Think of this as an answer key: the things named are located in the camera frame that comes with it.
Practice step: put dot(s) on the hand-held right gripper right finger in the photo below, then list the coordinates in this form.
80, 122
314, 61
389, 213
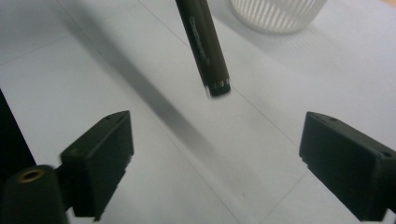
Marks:
345, 161

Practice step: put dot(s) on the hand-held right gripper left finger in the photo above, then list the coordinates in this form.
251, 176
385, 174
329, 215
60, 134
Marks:
99, 161

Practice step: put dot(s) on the black comb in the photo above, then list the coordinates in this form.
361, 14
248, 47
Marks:
204, 46

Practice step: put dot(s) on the white plastic mesh basket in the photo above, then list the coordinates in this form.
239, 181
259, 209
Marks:
277, 14

